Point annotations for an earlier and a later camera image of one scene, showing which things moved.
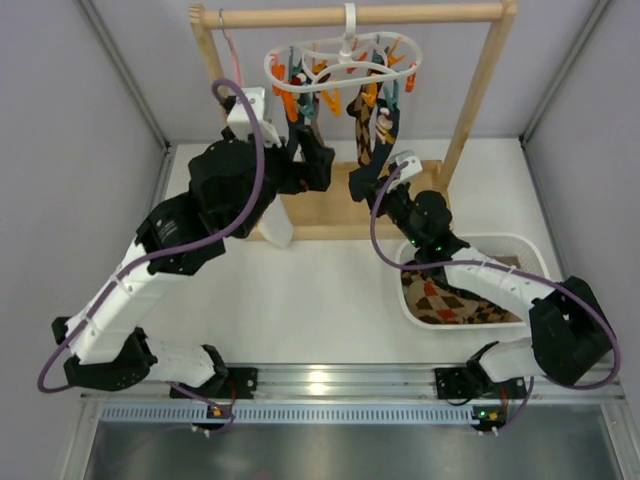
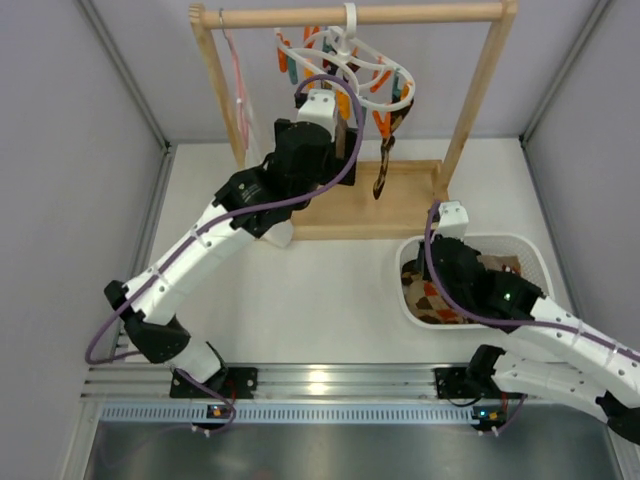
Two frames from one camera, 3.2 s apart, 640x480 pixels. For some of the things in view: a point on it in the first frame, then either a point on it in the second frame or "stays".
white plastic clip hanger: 345,54 to 377,81
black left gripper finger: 318,159 to 351,136
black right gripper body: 373,181 to 439,251
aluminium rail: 362,382 stays
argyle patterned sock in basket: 427,299 stays
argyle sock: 362,112 to 387,128
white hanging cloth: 275,225 stays
